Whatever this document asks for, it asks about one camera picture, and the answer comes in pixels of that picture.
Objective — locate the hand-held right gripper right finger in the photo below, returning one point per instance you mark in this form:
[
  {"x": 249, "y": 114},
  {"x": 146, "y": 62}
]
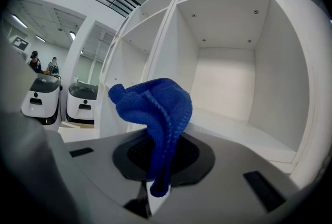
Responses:
[{"x": 228, "y": 166}]

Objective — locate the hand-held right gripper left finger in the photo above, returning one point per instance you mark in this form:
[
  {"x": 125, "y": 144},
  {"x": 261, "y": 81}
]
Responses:
[{"x": 101, "y": 160}]

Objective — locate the blue cleaning cloth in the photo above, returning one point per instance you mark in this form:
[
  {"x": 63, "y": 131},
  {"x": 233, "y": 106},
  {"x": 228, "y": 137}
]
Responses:
[{"x": 153, "y": 106}]

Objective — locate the white desk with shelving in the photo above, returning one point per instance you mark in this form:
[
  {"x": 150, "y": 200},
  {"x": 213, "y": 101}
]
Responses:
[{"x": 225, "y": 75}]

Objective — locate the white black delivery robot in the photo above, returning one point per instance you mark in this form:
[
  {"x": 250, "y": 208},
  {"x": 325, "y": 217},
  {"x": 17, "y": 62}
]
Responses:
[
  {"x": 83, "y": 103},
  {"x": 41, "y": 101}
]

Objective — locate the ceiling tube light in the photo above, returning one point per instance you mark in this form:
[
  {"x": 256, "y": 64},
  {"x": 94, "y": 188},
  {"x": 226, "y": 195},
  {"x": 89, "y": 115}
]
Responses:
[
  {"x": 40, "y": 38},
  {"x": 19, "y": 20},
  {"x": 72, "y": 35}
]

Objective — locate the black white patterned board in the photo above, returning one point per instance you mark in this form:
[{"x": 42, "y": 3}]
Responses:
[{"x": 20, "y": 43}]

